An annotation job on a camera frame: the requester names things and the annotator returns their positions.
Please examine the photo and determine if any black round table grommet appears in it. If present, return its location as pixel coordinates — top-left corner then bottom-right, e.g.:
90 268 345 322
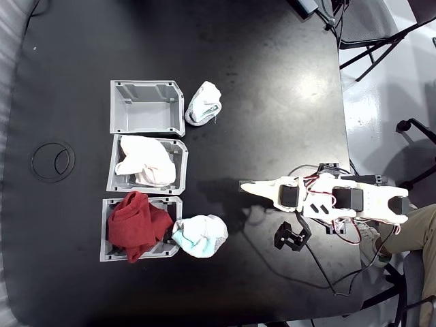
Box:
31 142 76 184

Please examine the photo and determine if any black cable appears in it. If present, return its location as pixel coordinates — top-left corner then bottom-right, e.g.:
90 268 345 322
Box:
302 234 392 297

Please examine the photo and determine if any white teal grey sock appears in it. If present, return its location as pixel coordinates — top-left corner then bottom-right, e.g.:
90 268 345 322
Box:
171 214 229 259
185 80 223 127

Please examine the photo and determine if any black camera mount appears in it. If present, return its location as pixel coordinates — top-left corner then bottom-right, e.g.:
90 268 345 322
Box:
274 211 311 252

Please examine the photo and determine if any black folding chair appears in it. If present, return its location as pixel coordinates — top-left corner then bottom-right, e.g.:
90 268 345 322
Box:
335 0 436 82

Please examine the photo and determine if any cream white sock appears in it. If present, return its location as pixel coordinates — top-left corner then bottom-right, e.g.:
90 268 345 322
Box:
114 135 177 187

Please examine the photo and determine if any black chair frame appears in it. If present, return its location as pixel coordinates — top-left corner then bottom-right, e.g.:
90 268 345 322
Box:
360 262 436 327

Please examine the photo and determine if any grey power adapter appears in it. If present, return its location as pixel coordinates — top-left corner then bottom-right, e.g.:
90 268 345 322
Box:
294 0 321 16

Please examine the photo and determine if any dark red sock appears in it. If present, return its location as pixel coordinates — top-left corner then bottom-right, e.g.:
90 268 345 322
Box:
108 191 174 264

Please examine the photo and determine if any grey bin with red sock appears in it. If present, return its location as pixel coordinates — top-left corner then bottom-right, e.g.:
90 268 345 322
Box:
99 196 183 263

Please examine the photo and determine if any person's shoe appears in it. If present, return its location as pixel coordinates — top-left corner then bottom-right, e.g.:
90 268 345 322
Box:
359 226 391 268

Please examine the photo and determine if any person's leg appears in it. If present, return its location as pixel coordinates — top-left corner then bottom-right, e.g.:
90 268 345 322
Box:
374 203 436 256

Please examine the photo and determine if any grey bin with cream sock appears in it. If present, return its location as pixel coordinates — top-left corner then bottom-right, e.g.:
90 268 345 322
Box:
106 134 189 196

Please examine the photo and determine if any black office chair base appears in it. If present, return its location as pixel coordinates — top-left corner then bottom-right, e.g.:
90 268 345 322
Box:
384 117 436 191

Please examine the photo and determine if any empty grey plastic bin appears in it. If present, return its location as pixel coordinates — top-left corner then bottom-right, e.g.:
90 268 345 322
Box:
109 80 186 138

